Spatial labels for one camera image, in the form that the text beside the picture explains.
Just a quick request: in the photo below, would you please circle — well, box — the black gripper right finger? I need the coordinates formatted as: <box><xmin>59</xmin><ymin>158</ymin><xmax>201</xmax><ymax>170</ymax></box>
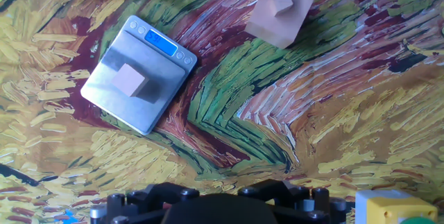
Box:
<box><xmin>238</xmin><ymin>178</ymin><xmax>348</xmax><ymax>224</ymax></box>

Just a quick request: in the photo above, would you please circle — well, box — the small wooden cube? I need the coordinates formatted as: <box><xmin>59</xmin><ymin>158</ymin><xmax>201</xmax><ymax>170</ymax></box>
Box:
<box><xmin>110</xmin><ymin>63</ymin><xmax>150</xmax><ymax>98</ymax></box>

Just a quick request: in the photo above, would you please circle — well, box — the small wooden peg piece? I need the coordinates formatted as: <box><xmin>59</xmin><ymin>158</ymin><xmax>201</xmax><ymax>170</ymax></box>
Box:
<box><xmin>266</xmin><ymin>0</ymin><xmax>295</xmax><ymax>17</ymax></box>

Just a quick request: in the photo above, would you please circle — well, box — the silver digital kitchen scale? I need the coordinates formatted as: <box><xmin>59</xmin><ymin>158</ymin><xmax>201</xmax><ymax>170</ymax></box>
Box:
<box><xmin>80</xmin><ymin>15</ymin><xmax>198</xmax><ymax>136</ymax></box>

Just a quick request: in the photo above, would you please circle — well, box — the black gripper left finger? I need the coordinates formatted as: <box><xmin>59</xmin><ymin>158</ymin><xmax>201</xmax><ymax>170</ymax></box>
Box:
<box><xmin>90</xmin><ymin>182</ymin><xmax>200</xmax><ymax>224</ymax></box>

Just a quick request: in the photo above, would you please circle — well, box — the Van Gogh print table mat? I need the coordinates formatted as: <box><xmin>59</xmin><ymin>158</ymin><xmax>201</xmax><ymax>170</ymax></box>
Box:
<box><xmin>0</xmin><ymin>0</ymin><xmax>444</xmax><ymax>224</ymax></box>

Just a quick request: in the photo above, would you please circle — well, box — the yellow box green button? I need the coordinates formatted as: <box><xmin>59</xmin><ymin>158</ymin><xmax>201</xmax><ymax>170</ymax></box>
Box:
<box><xmin>354</xmin><ymin>189</ymin><xmax>440</xmax><ymax>224</ymax></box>

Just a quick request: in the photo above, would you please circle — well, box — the large wooden block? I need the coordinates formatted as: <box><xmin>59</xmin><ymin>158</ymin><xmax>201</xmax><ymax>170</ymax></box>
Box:
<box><xmin>244</xmin><ymin>0</ymin><xmax>315</xmax><ymax>50</ymax></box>

